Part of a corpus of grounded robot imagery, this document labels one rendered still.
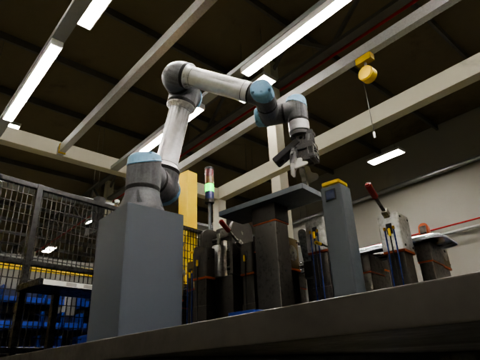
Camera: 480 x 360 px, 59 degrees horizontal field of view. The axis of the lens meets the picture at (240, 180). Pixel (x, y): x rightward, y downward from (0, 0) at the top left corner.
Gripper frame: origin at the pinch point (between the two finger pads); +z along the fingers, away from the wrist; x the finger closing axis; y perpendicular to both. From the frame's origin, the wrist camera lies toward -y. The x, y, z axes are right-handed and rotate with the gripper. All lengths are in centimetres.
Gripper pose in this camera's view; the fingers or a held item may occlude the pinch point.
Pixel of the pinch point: (299, 186)
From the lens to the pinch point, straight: 144.5
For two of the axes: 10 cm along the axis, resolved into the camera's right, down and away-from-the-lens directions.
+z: 0.4, 9.1, -4.1
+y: 9.0, -2.2, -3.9
